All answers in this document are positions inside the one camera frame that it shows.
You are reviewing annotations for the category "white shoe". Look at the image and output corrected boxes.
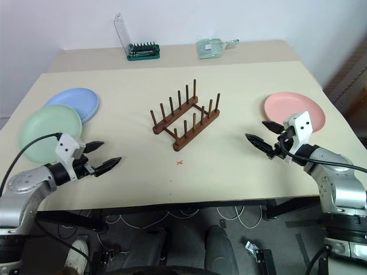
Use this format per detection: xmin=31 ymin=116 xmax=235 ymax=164
xmin=64 ymin=239 xmax=89 ymax=272

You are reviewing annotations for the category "wooden dish rack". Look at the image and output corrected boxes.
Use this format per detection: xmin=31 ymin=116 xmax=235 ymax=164
xmin=150 ymin=78 xmax=221 ymax=152

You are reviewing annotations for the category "green plate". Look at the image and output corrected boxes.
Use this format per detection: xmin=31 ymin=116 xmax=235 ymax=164
xmin=18 ymin=104 xmax=84 ymax=164

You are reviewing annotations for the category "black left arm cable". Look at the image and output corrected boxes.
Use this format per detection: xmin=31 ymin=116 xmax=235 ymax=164
xmin=0 ymin=132 xmax=63 ymax=197

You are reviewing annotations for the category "blue plate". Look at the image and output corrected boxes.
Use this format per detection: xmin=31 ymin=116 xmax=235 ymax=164
xmin=44 ymin=87 xmax=101 ymax=124

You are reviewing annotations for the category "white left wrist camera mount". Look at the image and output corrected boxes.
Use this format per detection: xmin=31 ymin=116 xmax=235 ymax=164
xmin=54 ymin=132 xmax=87 ymax=170

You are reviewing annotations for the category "clear plastic bag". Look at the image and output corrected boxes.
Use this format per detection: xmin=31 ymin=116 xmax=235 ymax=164
xmin=196 ymin=38 xmax=227 ymax=60

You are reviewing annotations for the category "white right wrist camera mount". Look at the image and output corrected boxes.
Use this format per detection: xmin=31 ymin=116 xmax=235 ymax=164
xmin=283 ymin=111 xmax=313 ymax=157

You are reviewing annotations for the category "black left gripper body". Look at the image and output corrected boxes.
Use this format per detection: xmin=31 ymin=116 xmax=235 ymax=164
xmin=71 ymin=143 xmax=100 ymax=180

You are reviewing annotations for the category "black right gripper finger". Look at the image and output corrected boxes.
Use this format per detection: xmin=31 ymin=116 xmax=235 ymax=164
xmin=261 ymin=120 xmax=284 ymax=135
xmin=245 ymin=133 xmax=272 ymax=154

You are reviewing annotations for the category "black table frame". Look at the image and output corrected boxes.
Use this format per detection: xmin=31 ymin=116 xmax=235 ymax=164
xmin=36 ymin=197 xmax=323 ymax=233

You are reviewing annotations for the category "pink red plate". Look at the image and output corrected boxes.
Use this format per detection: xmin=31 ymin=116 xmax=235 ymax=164
xmin=263 ymin=91 xmax=327 ymax=134

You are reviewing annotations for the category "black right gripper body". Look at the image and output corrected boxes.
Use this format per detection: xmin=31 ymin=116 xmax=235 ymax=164
xmin=266 ymin=125 xmax=296 ymax=164

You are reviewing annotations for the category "dark rounded shape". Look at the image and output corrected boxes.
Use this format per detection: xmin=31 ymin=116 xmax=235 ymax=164
xmin=205 ymin=225 xmax=240 ymax=275

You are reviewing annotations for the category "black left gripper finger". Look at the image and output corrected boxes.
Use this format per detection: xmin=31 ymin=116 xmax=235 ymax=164
xmin=85 ymin=140 xmax=105 ymax=154
xmin=94 ymin=156 xmax=123 ymax=177

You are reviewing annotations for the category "black metal bracket with screws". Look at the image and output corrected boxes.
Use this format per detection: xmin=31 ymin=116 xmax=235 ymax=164
xmin=252 ymin=249 xmax=273 ymax=275

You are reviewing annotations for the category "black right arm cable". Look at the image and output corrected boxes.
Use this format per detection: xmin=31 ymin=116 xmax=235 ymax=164
xmin=278 ymin=136 xmax=367 ymax=173

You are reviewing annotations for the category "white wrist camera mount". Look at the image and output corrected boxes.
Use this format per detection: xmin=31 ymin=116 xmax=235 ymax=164
xmin=54 ymin=132 xmax=87 ymax=170
xmin=283 ymin=111 xmax=313 ymax=157

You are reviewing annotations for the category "white floor cable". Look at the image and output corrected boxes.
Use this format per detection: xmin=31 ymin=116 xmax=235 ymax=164
xmin=104 ymin=208 xmax=201 ymax=230
xmin=216 ymin=205 xmax=266 ymax=230

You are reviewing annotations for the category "green screwdriver bit set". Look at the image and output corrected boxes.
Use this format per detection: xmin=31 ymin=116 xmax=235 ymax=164
xmin=114 ymin=13 xmax=161 ymax=61

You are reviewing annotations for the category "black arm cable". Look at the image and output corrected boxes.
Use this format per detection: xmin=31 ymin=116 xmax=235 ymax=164
xmin=0 ymin=132 xmax=63 ymax=197
xmin=278 ymin=136 xmax=367 ymax=173

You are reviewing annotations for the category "metal caster wheel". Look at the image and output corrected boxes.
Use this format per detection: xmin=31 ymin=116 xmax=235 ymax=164
xmin=243 ymin=240 xmax=260 ymax=256

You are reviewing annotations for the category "brown wooden furniture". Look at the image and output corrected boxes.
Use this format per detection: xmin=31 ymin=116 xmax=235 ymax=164
xmin=323 ymin=37 xmax=367 ymax=121

